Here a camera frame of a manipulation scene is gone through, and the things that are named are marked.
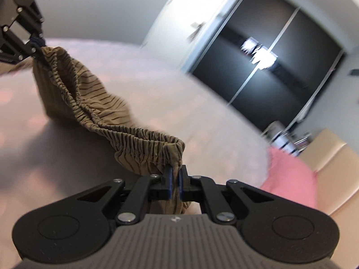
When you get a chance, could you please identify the white door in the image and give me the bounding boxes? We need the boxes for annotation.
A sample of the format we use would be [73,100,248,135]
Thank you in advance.
[142,0,247,68]

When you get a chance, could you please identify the pink pillow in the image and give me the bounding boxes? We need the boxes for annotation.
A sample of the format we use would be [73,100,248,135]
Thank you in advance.
[259,147,319,209]

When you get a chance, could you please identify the dark sliding wardrobe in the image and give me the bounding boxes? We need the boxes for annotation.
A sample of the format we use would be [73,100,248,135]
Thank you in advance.
[179,0,345,135]

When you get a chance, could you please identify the small hanging pouch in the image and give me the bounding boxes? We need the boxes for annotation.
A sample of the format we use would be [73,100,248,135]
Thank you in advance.
[187,28,201,42]

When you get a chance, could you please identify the beige striped pants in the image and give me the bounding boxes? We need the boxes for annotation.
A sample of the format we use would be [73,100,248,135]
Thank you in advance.
[32,46,193,216]

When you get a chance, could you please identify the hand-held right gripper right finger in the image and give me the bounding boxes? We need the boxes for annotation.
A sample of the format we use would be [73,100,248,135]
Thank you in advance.
[179,165,303,225]

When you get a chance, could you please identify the beige padded headboard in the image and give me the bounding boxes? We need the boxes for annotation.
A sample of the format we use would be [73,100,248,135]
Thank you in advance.
[313,128,359,230]

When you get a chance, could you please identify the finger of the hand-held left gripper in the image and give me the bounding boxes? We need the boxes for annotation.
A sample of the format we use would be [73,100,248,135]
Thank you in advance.
[0,26,42,63]
[17,0,47,48]

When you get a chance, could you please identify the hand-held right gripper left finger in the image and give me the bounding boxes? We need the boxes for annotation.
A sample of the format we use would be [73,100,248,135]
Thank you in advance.
[50,165,172,225]

